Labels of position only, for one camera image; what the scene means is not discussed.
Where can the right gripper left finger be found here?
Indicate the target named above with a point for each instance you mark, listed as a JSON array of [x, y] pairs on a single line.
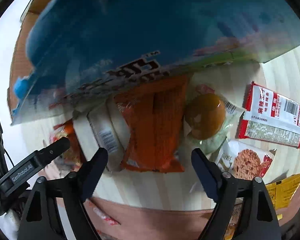
[[41, 219]]

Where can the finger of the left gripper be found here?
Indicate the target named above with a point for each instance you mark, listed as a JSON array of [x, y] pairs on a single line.
[[54, 150]]

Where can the red white snack packet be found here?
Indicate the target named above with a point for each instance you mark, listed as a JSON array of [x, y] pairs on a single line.
[[271, 117]]

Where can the braised egg clear packet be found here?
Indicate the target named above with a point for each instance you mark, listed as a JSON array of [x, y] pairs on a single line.
[[208, 117]]

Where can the orange snack bag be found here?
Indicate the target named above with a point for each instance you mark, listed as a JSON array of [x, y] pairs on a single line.
[[154, 115]]

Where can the red noodle snack packet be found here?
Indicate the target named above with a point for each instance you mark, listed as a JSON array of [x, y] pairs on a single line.
[[73, 157]]

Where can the yellow snack packet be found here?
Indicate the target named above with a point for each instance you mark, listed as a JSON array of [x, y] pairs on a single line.
[[282, 191]]

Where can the cookie picture snack packet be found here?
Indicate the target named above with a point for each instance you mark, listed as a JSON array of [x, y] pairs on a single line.
[[244, 161]]

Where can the white wrapped cake packet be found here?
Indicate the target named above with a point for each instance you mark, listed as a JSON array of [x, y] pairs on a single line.
[[103, 126]]

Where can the blue milk cardboard box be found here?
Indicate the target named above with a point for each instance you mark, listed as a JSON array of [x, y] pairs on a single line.
[[70, 52]]

